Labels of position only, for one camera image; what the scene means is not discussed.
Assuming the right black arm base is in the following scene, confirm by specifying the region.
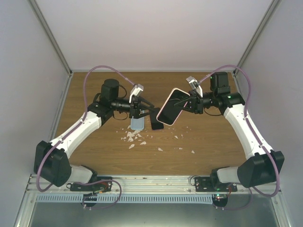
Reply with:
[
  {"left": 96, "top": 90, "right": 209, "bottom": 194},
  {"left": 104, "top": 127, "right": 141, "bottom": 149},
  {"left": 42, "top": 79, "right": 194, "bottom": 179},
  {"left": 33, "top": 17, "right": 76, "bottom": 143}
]
[{"left": 189, "top": 175, "right": 238, "bottom": 193}]

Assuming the white debris pile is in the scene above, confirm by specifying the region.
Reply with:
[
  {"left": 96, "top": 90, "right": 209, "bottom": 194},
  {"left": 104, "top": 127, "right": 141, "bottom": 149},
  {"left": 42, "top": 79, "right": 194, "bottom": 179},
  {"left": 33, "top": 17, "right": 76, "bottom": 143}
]
[{"left": 119, "top": 125, "right": 149, "bottom": 149}]

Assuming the purple smartphone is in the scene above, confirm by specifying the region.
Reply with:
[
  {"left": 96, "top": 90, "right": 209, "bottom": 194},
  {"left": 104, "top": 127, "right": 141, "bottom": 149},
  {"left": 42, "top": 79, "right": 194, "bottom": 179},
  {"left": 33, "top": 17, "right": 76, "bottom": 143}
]
[{"left": 150, "top": 112, "right": 164, "bottom": 131}]

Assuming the right aluminium frame post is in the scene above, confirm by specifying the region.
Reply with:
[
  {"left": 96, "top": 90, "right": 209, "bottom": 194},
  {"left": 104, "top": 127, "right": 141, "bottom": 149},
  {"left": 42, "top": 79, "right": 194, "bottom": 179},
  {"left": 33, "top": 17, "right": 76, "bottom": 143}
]
[{"left": 237, "top": 0, "right": 281, "bottom": 68}]

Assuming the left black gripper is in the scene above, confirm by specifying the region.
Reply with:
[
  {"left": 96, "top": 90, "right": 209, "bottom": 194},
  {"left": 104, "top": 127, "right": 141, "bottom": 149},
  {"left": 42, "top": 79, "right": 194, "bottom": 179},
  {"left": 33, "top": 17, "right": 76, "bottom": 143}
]
[{"left": 112, "top": 96, "right": 155, "bottom": 119}]

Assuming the aluminium frame post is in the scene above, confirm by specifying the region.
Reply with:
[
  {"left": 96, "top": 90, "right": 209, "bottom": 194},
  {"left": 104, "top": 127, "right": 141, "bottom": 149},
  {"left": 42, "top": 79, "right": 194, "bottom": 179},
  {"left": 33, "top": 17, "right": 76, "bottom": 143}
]
[
  {"left": 237, "top": 0, "right": 281, "bottom": 68},
  {"left": 28, "top": 0, "right": 72, "bottom": 77}
]

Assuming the aluminium mounting rail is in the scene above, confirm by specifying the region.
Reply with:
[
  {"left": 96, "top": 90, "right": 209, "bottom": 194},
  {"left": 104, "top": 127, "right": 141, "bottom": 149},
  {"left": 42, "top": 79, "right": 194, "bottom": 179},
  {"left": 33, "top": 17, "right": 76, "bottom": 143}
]
[{"left": 26, "top": 175, "right": 276, "bottom": 194}]

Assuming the purple cable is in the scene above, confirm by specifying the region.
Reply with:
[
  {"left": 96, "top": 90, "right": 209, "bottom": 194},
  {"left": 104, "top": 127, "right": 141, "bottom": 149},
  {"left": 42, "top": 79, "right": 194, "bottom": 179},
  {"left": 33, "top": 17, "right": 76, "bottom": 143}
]
[
  {"left": 36, "top": 65, "right": 139, "bottom": 210},
  {"left": 196, "top": 64, "right": 282, "bottom": 211}
]

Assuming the grey slotted cable duct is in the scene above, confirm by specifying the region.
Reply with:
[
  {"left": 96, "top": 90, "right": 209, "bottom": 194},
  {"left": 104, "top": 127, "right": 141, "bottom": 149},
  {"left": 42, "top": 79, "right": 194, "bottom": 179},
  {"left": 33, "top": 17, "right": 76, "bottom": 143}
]
[{"left": 36, "top": 193, "right": 213, "bottom": 204}]

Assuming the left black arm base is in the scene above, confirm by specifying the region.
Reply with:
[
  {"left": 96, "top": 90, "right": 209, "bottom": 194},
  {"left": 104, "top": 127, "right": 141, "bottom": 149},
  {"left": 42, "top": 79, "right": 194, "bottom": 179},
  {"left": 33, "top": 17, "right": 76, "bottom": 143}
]
[{"left": 66, "top": 176, "right": 113, "bottom": 193}]

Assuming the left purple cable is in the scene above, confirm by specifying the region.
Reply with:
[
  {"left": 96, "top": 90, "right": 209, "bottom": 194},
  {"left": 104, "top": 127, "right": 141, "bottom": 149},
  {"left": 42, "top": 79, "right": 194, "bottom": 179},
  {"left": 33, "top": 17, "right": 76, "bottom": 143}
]
[{"left": 36, "top": 65, "right": 139, "bottom": 210}]

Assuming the light blue phone case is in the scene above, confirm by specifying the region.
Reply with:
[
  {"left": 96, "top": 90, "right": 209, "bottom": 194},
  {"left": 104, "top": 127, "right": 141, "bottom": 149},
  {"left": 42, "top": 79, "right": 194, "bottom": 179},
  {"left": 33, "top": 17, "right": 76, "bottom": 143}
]
[{"left": 130, "top": 117, "right": 144, "bottom": 130}]

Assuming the left aluminium frame post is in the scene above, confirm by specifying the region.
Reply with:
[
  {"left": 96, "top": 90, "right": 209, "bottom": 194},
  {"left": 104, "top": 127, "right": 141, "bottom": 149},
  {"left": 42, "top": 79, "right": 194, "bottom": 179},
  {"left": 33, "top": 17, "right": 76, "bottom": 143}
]
[{"left": 28, "top": 0, "right": 72, "bottom": 77}]

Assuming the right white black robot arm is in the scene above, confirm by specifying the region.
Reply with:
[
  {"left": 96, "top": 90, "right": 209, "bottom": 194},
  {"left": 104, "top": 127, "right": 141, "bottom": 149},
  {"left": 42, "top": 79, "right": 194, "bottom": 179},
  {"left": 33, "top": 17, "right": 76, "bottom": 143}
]
[{"left": 174, "top": 72, "right": 285, "bottom": 192}]

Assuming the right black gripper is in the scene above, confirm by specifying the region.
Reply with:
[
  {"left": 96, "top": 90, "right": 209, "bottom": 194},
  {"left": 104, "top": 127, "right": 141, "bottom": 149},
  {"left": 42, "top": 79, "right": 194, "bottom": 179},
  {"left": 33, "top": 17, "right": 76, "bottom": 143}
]
[{"left": 173, "top": 90, "right": 216, "bottom": 114}]

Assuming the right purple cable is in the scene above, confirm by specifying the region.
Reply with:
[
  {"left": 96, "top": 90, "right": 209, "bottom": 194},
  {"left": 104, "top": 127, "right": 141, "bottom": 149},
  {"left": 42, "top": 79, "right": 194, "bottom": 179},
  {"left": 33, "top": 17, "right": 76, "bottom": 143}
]
[{"left": 196, "top": 64, "right": 282, "bottom": 211}]

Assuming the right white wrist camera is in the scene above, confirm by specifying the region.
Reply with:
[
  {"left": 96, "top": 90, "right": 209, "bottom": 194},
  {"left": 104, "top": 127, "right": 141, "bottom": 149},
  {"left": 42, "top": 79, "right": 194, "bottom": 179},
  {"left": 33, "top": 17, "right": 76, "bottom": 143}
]
[{"left": 186, "top": 76, "right": 203, "bottom": 97}]

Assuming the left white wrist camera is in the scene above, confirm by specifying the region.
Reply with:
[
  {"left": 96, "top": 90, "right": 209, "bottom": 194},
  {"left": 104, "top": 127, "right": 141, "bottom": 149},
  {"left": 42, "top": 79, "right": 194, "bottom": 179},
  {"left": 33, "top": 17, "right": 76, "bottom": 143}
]
[{"left": 129, "top": 84, "right": 144, "bottom": 103}]

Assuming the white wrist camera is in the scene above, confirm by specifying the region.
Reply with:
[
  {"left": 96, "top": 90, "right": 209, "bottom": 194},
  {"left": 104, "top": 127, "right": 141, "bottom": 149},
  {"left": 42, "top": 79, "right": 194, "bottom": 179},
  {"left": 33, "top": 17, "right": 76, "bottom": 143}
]
[
  {"left": 129, "top": 84, "right": 144, "bottom": 103},
  {"left": 186, "top": 76, "right": 203, "bottom": 97}
]

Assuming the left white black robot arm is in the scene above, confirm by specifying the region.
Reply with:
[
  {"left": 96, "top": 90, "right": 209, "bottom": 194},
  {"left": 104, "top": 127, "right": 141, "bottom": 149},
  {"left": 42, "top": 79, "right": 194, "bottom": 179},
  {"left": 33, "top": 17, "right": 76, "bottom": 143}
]
[{"left": 34, "top": 79, "right": 155, "bottom": 191}]

